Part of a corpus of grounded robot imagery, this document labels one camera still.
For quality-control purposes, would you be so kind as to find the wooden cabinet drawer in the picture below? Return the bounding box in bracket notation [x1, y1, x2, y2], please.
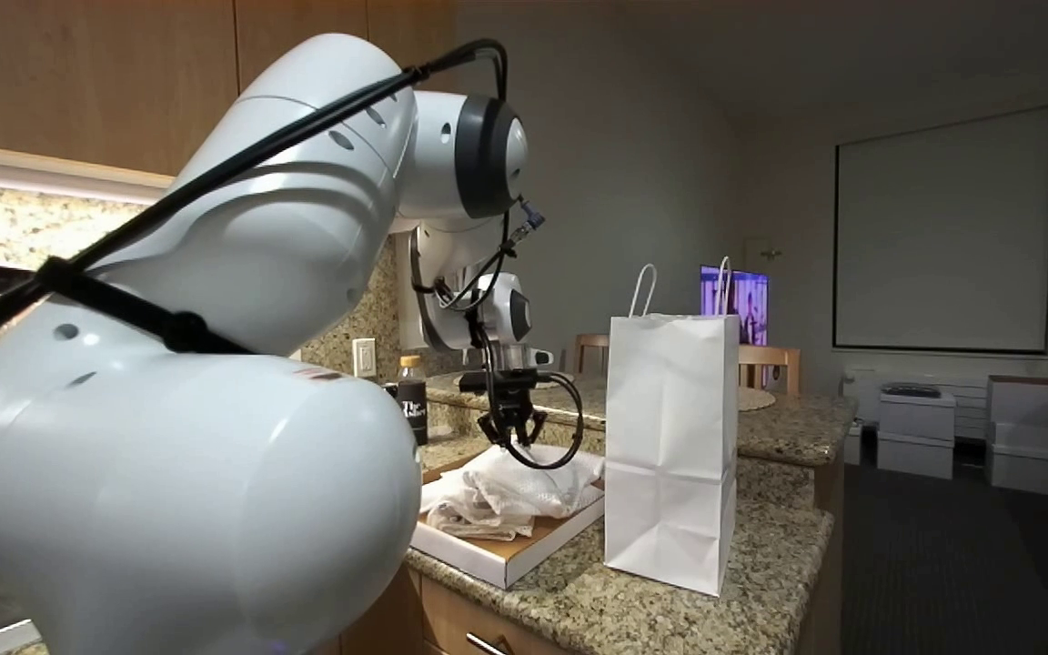
[410, 578, 575, 655]

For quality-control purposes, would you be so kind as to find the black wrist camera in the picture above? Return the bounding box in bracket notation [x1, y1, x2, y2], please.
[460, 368, 541, 396]

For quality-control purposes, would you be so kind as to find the white wall outlet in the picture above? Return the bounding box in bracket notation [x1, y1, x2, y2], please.
[350, 335, 380, 383]

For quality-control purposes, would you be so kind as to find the black arm strap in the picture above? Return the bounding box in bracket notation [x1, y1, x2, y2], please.
[38, 254, 256, 356]

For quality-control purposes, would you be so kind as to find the white paper bag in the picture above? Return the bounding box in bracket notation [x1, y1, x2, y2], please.
[602, 251, 744, 600]

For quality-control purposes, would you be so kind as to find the white projector screen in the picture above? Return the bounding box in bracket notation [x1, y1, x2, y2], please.
[830, 103, 1048, 356]

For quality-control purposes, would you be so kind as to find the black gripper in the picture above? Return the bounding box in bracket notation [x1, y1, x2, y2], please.
[478, 385, 551, 457]

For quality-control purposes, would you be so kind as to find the wooden dining chair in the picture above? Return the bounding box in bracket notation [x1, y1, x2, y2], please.
[737, 342, 805, 401]
[573, 331, 612, 378]

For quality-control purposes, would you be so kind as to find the white storage box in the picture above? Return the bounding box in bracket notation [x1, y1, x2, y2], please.
[874, 431, 962, 483]
[874, 383, 962, 445]
[987, 418, 1048, 497]
[987, 373, 1048, 430]

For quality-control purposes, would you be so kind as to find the wooden tray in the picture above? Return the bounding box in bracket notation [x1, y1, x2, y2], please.
[408, 476, 612, 595]

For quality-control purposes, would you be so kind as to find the metal drawer handle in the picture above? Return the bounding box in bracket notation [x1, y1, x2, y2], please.
[464, 629, 516, 655]

